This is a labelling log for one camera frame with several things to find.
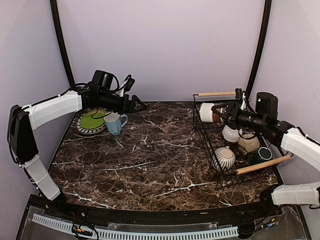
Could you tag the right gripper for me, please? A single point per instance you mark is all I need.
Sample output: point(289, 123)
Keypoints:
point(231, 106)

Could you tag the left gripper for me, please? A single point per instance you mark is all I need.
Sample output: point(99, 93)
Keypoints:
point(125, 109)

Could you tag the brown ceramic cup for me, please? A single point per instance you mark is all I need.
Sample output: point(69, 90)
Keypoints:
point(206, 112)

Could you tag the light blue mug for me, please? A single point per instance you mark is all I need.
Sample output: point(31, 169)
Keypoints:
point(115, 122)

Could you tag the white blue striped plate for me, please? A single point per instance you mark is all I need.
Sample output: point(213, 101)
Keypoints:
point(82, 130)

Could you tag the lime green plastic plate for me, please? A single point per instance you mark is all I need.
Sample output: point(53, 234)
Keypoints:
point(92, 120)

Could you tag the dark green cup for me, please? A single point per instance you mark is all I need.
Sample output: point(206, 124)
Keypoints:
point(263, 154)

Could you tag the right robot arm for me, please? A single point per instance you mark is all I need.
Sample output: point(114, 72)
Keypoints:
point(281, 134)

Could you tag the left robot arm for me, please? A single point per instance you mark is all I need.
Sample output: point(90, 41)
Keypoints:
point(23, 121)

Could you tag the white ceramic bowl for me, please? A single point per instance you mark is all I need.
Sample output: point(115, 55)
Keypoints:
point(231, 135)

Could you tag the beige ceramic bowl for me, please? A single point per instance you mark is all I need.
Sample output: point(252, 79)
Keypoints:
point(248, 143)

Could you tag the grey deer pattern plate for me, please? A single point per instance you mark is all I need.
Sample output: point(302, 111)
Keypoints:
point(77, 120)

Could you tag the striped ceramic bowl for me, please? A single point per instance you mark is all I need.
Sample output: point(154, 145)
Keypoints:
point(223, 158)

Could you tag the rear wooden rack handle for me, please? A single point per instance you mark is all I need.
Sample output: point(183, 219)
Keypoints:
point(216, 94)

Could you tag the wooden rack handle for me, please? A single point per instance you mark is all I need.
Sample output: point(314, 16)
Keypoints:
point(263, 165)
point(216, 94)

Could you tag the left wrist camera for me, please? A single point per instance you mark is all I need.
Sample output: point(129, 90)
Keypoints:
point(102, 81)

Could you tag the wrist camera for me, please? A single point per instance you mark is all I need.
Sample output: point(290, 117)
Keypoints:
point(102, 81)
point(266, 103)

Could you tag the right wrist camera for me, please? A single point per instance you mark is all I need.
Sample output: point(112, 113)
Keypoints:
point(266, 103)

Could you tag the black wire dish rack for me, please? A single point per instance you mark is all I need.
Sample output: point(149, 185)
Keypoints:
point(211, 138)

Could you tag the front wooden rack handle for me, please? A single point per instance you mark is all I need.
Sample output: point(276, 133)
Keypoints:
point(263, 165)

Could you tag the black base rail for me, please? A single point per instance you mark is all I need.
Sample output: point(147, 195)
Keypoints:
point(233, 215)

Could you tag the right black frame post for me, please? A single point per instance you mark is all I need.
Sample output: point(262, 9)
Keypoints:
point(260, 46)

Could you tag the black frame post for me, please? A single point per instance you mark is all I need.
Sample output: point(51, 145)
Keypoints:
point(260, 46)
point(61, 42)

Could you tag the white slotted cable duct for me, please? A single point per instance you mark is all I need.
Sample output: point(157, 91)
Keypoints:
point(121, 231)

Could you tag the left black frame post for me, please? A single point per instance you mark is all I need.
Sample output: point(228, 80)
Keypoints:
point(61, 42)

